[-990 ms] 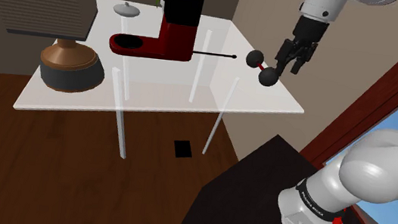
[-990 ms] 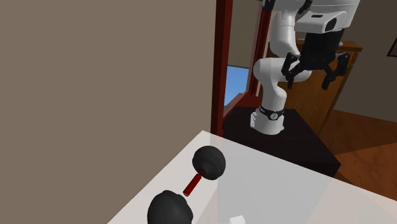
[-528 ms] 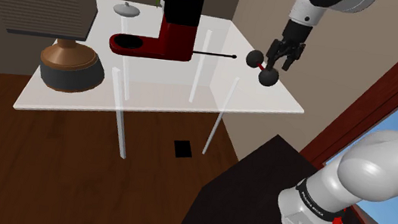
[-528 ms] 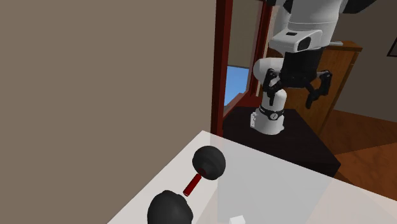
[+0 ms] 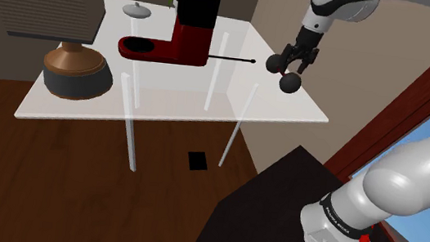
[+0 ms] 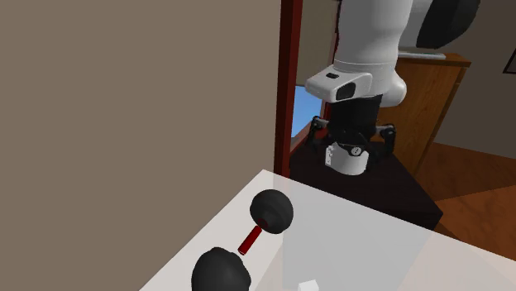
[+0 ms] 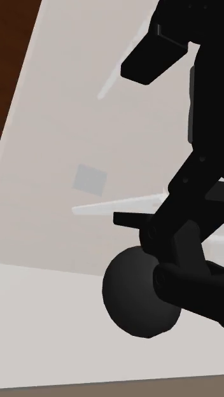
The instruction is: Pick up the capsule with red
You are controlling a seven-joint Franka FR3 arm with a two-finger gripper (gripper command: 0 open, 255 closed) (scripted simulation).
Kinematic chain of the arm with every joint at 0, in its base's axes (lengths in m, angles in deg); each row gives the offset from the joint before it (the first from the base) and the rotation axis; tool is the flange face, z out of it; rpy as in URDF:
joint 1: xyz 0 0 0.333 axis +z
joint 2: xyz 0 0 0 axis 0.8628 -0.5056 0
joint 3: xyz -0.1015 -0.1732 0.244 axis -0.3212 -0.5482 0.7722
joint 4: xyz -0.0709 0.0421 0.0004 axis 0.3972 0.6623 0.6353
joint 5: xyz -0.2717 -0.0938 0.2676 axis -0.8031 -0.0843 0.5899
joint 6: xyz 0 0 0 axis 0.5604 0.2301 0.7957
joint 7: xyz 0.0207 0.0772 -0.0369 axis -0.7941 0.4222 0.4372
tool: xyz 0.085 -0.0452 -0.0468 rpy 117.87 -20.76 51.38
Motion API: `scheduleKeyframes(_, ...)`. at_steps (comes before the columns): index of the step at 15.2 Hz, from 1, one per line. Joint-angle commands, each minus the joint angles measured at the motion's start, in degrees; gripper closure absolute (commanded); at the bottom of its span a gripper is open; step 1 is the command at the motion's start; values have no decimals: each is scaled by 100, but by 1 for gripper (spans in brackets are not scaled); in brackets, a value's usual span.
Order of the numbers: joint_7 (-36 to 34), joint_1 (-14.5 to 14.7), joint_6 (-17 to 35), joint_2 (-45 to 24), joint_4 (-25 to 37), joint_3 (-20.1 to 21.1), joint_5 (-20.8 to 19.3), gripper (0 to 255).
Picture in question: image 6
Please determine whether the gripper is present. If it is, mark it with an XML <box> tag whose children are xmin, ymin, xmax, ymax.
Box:
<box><xmin>304</xmin><ymin>93</ymin><xmax>399</xmax><ymax>169</ymax></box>

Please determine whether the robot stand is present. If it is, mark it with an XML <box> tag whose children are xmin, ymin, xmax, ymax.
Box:
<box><xmin>289</xmin><ymin>138</ymin><xmax>445</xmax><ymax>232</ymax></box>

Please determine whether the brown wooden cabinet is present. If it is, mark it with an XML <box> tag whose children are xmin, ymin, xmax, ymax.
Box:
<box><xmin>372</xmin><ymin>46</ymin><xmax>473</xmax><ymax>177</ymax></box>

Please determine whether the red framed window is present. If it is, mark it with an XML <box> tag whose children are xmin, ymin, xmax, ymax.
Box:
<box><xmin>273</xmin><ymin>0</ymin><xmax>337</xmax><ymax>179</ymax></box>

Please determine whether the black dumbbell red handle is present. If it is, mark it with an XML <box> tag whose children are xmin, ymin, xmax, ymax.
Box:
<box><xmin>190</xmin><ymin>188</ymin><xmax>295</xmax><ymax>291</ymax></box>

